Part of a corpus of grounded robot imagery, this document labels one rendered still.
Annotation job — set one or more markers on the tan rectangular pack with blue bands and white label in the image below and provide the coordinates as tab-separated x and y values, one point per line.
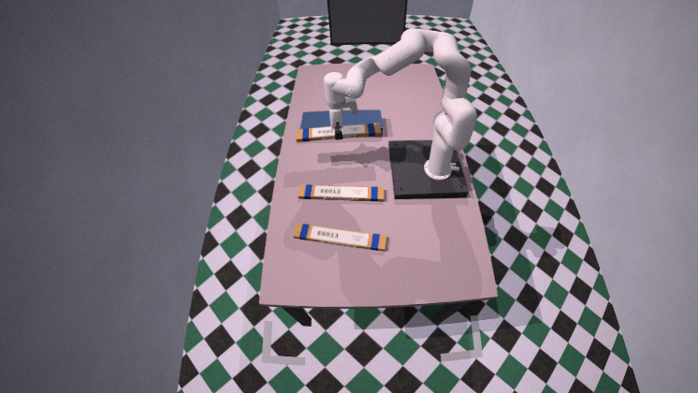
348	131

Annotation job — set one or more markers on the orange box with blue bands and white label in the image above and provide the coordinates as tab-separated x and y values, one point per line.
340	237

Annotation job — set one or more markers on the orange flat pack with blue bands and white label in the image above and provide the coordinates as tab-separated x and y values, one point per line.
336	192

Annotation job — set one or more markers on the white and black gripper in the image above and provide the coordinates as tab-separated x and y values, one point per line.
336	120

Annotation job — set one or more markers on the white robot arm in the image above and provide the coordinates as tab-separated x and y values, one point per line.
458	114

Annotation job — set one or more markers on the blue rectangular block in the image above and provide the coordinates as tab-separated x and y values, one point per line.
312	119

